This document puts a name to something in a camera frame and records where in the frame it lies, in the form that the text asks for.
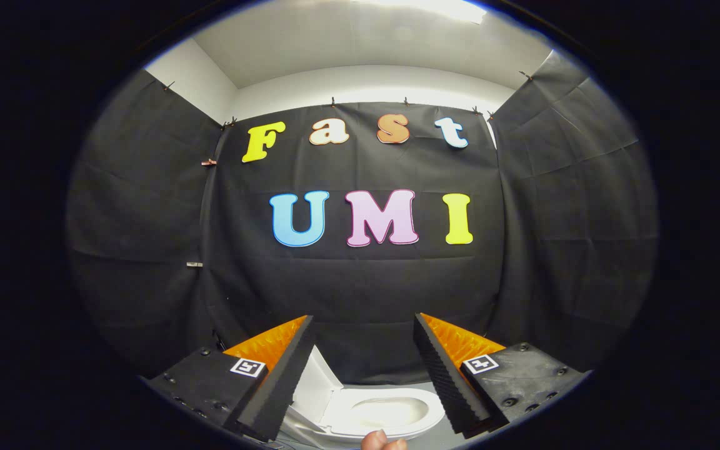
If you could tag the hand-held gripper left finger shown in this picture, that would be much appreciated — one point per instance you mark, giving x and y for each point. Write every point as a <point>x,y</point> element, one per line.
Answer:
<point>279,387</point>

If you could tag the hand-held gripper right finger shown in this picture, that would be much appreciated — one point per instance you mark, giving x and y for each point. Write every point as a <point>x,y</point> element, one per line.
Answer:
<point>444,381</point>

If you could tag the white toilet lid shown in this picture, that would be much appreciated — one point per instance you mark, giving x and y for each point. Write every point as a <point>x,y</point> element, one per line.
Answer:
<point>316,387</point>

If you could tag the white toilet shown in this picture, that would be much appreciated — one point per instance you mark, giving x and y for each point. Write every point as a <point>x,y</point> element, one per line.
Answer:
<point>391,411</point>

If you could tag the white toilet seat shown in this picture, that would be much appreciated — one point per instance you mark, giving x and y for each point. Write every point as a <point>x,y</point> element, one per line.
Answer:
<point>335,417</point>

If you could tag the black backdrop cloth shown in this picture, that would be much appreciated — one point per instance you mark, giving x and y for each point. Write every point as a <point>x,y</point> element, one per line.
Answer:
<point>366,287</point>

